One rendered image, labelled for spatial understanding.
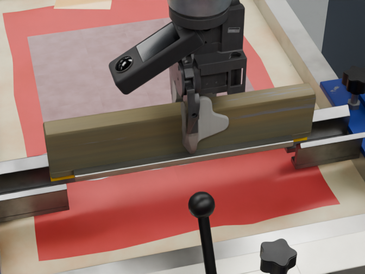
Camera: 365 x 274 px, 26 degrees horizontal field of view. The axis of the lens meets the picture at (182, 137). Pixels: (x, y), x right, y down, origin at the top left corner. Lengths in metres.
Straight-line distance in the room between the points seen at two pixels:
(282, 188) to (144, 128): 0.23
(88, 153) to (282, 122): 0.26
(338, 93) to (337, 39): 0.72
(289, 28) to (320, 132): 0.28
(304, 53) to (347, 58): 0.60
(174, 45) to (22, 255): 0.34
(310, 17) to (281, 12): 1.88
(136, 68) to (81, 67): 0.42
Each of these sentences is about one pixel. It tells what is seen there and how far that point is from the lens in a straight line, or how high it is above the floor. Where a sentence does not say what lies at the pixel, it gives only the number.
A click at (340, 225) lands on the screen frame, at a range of 1.03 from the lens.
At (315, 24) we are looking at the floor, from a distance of 3.25.
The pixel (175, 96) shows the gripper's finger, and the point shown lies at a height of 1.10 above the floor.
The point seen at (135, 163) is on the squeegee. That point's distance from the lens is 1.03.
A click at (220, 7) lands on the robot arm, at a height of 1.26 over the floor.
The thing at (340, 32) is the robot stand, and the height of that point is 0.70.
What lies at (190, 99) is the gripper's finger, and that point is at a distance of 0.95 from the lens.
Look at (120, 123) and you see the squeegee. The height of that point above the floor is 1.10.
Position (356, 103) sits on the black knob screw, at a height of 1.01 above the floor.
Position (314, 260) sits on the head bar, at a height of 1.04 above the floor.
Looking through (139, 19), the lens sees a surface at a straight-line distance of 1.45.
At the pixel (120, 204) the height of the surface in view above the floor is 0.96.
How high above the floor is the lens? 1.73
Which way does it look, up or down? 41 degrees down
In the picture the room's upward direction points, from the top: straight up
